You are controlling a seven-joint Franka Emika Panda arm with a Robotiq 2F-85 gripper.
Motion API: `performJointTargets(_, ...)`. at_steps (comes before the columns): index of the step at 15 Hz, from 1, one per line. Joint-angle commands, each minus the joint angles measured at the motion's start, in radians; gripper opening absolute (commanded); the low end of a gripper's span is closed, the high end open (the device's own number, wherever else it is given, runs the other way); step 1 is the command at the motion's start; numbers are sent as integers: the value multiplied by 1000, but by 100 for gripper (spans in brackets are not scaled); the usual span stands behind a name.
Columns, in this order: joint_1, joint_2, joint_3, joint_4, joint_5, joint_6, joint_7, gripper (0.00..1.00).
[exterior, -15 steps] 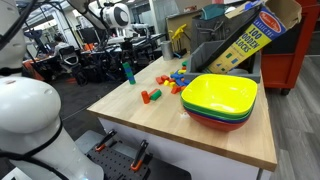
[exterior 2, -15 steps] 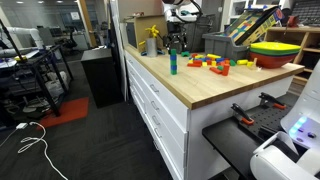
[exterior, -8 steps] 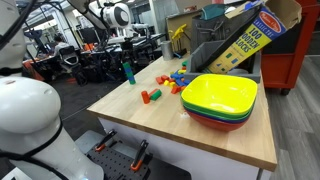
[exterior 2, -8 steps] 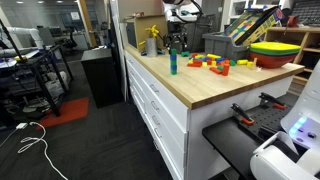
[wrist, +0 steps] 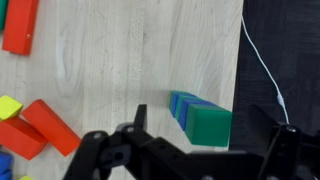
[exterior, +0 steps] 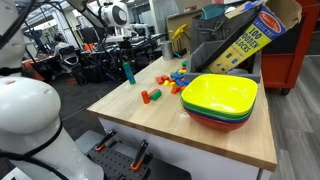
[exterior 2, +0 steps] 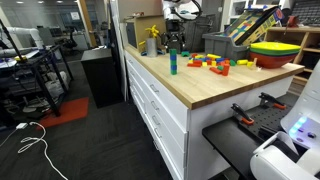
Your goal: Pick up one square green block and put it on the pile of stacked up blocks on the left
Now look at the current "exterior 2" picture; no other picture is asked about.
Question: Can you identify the silver metal tin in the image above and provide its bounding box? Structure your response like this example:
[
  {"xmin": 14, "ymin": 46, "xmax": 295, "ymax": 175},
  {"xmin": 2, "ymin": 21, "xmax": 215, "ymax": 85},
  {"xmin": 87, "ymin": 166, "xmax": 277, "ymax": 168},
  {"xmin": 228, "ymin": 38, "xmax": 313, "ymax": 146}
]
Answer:
[{"xmin": 146, "ymin": 37, "xmax": 158, "ymax": 58}]

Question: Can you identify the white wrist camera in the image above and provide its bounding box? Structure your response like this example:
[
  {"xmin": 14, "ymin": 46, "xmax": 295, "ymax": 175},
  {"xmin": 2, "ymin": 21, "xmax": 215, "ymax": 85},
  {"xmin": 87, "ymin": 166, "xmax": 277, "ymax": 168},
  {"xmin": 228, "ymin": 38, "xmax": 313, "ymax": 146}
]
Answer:
[{"xmin": 163, "ymin": 9, "xmax": 198, "ymax": 20}]

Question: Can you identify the grey plastic bin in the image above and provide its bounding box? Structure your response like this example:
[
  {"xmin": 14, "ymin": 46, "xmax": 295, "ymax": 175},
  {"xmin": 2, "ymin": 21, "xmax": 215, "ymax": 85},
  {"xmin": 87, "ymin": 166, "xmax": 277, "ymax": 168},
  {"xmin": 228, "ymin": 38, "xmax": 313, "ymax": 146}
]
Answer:
[{"xmin": 202, "ymin": 31, "xmax": 251, "ymax": 62}]

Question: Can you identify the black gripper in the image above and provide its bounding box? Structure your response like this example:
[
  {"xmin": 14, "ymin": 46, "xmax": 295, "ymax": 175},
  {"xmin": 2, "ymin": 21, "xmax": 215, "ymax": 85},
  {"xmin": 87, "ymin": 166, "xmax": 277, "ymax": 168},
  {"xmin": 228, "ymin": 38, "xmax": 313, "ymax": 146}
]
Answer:
[{"xmin": 162, "ymin": 19, "xmax": 187, "ymax": 54}]

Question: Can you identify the red floor mat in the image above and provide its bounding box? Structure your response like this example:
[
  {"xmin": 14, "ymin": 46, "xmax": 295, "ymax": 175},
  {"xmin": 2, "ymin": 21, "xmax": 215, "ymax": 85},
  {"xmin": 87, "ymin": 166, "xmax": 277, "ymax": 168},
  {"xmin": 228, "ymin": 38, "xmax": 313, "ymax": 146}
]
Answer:
[{"xmin": 36, "ymin": 96, "xmax": 90, "ymax": 129}]

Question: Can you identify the black pegboard plate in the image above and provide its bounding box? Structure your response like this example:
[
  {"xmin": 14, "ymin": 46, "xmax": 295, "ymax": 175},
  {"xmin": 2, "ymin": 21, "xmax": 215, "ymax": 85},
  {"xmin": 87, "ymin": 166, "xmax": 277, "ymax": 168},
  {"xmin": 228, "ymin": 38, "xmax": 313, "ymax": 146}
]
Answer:
[{"xmin": 239, "ymin": 96, "xmax": 301, "ymax": 141}]

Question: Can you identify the yellow spring clamp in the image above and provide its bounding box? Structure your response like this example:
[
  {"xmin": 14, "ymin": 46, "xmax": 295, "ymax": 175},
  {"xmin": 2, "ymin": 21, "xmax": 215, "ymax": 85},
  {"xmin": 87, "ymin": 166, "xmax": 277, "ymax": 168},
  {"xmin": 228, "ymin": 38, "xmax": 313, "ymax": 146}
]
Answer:
[{"xmin": 144, "ymin": 24, "xmax": 160, "ymax": 39}]

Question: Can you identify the white drawer cabinet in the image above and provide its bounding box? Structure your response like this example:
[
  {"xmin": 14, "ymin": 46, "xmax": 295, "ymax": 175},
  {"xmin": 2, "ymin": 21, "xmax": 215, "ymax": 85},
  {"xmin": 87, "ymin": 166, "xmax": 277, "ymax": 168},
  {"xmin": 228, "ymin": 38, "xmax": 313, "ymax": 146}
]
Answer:
[{"xmin": 124, "ymin": 49, "xmax": 294, "ymax": 180}]

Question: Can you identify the wooden blocks cardboard box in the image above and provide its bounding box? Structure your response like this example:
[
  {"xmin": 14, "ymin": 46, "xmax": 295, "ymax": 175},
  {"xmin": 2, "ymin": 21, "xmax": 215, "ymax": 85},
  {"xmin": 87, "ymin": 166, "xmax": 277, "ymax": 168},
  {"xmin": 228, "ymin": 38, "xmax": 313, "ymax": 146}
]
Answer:
[{"xmin": 222, "ymin": 4, "xmax": 286, "ymax": 47}]

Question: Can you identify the grey fabric storage bin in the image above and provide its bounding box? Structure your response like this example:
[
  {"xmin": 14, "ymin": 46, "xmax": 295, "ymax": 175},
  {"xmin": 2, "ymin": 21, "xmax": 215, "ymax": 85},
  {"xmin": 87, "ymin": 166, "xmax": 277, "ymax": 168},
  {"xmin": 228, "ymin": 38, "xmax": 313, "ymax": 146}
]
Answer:
[{"xmin": 170, "ymin": 14, "xmax": 216, "ymax": 54}]

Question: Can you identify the black cabinet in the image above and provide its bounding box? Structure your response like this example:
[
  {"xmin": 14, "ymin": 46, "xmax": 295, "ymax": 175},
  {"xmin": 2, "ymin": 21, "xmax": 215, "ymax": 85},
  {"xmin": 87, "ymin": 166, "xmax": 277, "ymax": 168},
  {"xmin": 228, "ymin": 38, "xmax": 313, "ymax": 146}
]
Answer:
[{"xmin": 80, "ymin": 48, "xmax": 125, "ymax": 109}]

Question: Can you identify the black office chair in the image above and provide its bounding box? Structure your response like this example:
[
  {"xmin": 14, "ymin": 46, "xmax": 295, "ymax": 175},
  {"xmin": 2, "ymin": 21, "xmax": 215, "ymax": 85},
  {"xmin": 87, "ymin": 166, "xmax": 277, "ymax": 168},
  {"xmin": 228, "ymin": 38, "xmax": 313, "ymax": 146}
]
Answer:
[{"xmin": 63, "ymin": 28, "xmax": 79, "ymax": 51}]

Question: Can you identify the red object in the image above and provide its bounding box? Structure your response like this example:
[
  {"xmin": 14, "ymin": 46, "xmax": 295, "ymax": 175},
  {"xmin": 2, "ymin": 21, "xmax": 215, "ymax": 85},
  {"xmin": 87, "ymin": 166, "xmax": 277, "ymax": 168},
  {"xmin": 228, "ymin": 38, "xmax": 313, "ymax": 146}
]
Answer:
[{"xmin": 287, "ymin": 14, "xmax": 300, "ymax": 28}]

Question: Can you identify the brown cardboard box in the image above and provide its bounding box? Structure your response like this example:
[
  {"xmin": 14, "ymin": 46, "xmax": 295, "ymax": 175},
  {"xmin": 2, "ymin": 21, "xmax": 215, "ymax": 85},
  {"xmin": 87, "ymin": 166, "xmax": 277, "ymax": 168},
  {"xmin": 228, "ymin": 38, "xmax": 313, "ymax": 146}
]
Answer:
[{"xmin": 126, "ymin": 14, "xmax": 168, "ymax": 51}]

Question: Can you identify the yellow plastic bowl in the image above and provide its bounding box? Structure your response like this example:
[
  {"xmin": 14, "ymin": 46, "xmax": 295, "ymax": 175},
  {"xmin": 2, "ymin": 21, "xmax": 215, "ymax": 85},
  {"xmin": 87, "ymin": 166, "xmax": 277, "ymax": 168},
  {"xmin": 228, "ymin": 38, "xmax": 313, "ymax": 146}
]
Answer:
[{"xmin": 250, "ymin": 41, "xmax": 302, "ymax": 52}]

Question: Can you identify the black frame desk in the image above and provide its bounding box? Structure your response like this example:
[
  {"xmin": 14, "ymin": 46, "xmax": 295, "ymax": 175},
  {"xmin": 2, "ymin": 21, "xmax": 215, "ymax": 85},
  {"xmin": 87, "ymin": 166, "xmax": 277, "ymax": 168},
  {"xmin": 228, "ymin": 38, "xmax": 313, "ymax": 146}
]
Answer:
[{"xmin": 0, "ymin": 18, "xmax": 74, "ymax": 118}]

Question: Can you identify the red cylinder block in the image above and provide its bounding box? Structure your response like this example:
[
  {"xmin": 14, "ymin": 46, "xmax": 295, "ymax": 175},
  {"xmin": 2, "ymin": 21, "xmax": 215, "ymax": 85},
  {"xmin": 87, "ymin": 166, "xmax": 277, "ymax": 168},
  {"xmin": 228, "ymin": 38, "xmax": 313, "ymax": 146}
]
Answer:
[{"xmin": 221, "ymin": 63, "xmax": 231, "ymax": 77}]

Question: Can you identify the robot mounting platform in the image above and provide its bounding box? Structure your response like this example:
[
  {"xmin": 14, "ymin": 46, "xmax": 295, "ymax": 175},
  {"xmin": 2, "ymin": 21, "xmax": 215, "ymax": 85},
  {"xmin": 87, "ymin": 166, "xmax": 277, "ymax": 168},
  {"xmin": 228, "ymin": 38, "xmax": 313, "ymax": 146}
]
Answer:
[{"xmin": 201, "ymin": 91, "xmax": 303, "ymax": 180}]

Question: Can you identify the wooden shelf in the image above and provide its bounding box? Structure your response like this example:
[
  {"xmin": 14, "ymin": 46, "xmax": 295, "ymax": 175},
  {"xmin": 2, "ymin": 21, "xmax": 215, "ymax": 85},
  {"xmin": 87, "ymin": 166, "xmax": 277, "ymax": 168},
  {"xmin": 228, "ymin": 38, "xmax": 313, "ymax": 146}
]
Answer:
[{"xmin": 264, "ymin": 25, "xmax": 320, "ymax": 96}]

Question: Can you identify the black ribbed panel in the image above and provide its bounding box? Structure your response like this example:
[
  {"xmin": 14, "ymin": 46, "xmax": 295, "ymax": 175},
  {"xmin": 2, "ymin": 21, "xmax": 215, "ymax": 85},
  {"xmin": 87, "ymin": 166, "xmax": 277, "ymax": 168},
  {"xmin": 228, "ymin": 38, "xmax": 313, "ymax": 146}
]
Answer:
[{"xmin": 290, "ymin": 0, "xmax": 320, "ymax": 26}]

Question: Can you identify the green plastic bowl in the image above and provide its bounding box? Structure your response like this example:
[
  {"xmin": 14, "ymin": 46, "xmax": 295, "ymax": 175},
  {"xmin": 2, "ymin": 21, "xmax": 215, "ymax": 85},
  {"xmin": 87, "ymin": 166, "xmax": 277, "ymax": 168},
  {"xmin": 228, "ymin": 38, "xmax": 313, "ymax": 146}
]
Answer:
[{"xmin": 249, "ymin": 47, "xmax": 301, "ymax": 57}]

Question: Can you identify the blue handled tool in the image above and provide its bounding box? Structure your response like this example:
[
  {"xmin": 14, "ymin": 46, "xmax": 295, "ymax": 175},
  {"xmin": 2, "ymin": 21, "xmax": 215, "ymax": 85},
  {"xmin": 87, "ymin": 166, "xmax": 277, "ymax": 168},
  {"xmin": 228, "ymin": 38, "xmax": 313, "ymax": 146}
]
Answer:
[{"xmin": 139, "ymin": 48, "xmax": 166, "ymax": 57}]

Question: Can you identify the white cable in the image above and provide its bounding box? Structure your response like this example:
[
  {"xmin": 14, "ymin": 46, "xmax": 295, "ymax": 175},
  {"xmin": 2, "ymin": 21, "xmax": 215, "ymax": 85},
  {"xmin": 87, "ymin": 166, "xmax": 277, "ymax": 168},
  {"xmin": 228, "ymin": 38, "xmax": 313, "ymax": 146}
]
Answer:
[{"xmin": 0, "ymin": 121, "xmax": 69, "ymax": 180}]

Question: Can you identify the black orange bar clamp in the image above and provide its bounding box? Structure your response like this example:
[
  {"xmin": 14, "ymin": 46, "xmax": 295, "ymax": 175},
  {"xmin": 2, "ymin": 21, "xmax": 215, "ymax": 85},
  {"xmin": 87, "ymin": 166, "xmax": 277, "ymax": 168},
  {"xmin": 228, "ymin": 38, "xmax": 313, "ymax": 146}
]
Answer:
[
  {"xmin": 258, "ymin": 92, "xmax": 287, "ymax": 110},
  {"xmin": 230, "ymin": 102, "xmax": 255, "ymax": 126}
]

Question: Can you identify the wooden post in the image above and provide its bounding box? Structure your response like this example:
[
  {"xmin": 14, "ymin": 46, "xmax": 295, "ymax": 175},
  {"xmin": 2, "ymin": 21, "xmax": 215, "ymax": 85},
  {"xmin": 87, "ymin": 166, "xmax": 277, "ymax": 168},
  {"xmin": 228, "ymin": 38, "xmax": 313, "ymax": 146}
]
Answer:
[{"xmin": 76, "ymin": 0, "xmax": 98, "ymax": 48}]

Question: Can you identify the red plastic bowl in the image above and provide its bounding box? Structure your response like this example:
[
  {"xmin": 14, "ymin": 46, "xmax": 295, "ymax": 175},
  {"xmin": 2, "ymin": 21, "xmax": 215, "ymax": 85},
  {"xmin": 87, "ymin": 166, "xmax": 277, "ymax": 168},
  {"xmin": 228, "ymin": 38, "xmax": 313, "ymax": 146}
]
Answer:
[{"xmin": 249, "ymin": 52, "xmax": 298, "ymax": 70}]

